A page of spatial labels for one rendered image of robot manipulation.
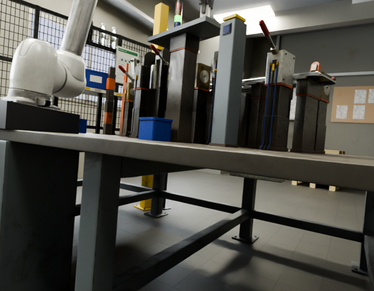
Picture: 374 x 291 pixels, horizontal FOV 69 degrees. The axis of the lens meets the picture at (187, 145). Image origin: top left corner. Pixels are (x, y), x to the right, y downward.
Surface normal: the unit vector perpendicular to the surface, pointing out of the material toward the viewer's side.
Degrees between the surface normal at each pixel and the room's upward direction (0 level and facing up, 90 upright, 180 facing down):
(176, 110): 90
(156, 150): 90
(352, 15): 90
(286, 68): 90
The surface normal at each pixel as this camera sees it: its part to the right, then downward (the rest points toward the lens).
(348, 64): -0.51, -0.02
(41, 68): 0.74, 0.10
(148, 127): -0.73, -0.04
